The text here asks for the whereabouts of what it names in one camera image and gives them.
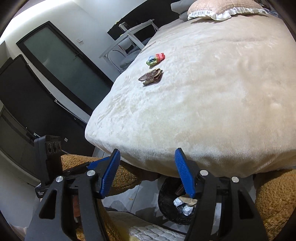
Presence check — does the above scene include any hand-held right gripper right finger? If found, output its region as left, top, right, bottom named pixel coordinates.
left=174, top=148, right=269, bottom=241

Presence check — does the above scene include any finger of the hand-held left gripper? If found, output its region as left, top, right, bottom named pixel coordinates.
left=61, top=157, right=113, bottom=179

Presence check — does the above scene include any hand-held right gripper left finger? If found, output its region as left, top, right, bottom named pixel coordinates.
left=24, top=149, right=121, bottom=241

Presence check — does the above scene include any brown paper bag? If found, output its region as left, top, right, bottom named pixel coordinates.
left=179, top=195, right=197, bottom=207

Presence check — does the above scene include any brown wrapper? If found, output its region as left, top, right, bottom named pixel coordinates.
left=138, top=68, right=164, bottom=87

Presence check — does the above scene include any green red snack wrapper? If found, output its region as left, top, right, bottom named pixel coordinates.
left=146, top=53, right=166, bottom=67

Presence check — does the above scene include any black cabinet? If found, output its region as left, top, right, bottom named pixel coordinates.
left=0, top=54, right=93, bottom=163

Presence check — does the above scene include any cream knit cloth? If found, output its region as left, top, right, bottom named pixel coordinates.
left=109, top=210, right=192, bottom=241

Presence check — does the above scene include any beige plush blanket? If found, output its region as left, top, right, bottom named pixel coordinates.
left=85, top=10, right=296, bottom=179

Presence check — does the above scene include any black framed glass door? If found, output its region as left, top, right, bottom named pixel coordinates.
left=16, top=21, right=116, bottom=116

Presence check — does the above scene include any brown fluffy cloth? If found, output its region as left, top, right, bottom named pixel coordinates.
left=60, top=154, right=296, bottom=241

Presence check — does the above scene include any chrome chair grey cushion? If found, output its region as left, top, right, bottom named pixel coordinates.
left=107, top=38, right=151, bottom=70

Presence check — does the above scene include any black headboard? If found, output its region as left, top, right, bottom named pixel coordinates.
left=107, top=0, right=177, bottom=40

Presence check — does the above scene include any grey folded blanket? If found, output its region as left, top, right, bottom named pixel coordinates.
left=171, top=0, right=197, bottom=21

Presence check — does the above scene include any pink pillow white ruffle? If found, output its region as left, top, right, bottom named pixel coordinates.
left=187, top=0, right=270, bottom=21

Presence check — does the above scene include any white frame chair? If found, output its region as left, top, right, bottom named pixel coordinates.
left=99, top=20, right=160, bottom=72

